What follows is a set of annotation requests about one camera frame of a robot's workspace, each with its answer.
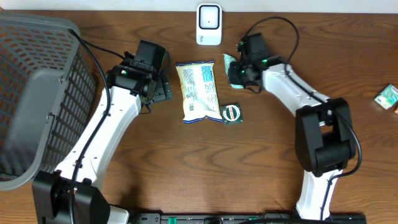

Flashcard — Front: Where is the cream blue snack bag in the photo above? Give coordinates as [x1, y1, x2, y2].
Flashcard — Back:
[175, 60, 223, 124]

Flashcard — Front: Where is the green Kleenex tissue pack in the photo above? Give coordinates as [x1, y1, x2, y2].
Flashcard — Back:
[374, 84, 397, 110]

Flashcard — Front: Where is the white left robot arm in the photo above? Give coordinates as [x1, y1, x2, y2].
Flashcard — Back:
[32, 62, 172, 223]

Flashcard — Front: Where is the mint green snack packet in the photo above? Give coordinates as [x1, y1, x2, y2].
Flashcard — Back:
[223, 54, 243, 89]

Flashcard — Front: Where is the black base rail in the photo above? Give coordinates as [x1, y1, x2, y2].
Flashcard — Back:
[127, 212, 368, 224]

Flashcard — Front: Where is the white barcode scanner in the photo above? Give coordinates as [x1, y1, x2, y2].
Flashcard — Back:
[196, 3, 223, 45]

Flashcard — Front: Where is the dark green round-logo packet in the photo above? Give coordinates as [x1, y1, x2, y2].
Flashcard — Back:
[221, 103, 243, 126]

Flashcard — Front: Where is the grey plastic mesh basket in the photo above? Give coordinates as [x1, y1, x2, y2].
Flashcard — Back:
[1, 12, 96, 190]

